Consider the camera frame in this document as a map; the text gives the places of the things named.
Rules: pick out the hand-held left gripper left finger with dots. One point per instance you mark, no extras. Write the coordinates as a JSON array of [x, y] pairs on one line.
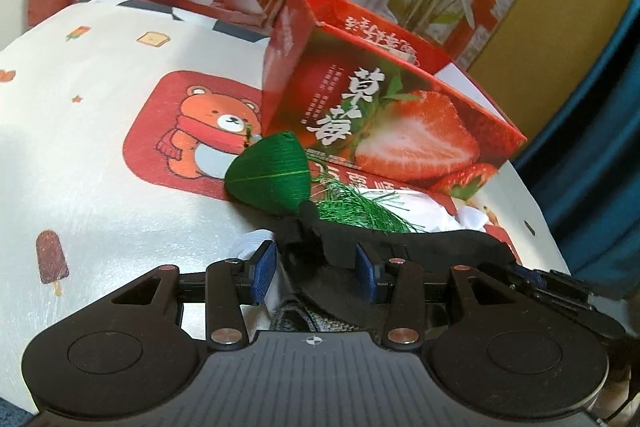
[[264, 269]]

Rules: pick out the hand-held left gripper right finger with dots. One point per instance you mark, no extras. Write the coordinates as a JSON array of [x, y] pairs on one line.
[[364, 272]]

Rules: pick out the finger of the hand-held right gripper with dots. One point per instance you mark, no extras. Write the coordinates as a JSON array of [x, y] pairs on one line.
[[565, 292]]

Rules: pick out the white cloth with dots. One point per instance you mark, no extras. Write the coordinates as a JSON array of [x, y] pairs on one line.
[[250, 242]]

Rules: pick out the black eye mask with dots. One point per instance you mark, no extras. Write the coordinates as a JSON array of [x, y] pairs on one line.
[[340, 247]]

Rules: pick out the grey knitted cloth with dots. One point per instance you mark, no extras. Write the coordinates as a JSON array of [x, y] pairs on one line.
[[300, 314]]

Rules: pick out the green tasselled sachet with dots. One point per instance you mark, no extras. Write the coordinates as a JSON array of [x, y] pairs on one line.
[[265, 177]]

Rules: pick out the red strawberry print cardboard box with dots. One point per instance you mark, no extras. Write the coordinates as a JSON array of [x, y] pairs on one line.
[[400, 132]]

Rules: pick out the teal curtain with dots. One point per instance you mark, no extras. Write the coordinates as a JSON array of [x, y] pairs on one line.
[[600, 207]]

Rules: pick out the white cloth item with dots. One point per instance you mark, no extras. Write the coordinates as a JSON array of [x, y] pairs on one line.
[[430, 207]]

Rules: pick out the white cartoon print tablecloth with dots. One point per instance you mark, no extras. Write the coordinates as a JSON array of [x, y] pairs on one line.
[[100, 157]]

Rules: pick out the light wooden board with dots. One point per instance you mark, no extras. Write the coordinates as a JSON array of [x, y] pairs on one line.
[[575, 32]]

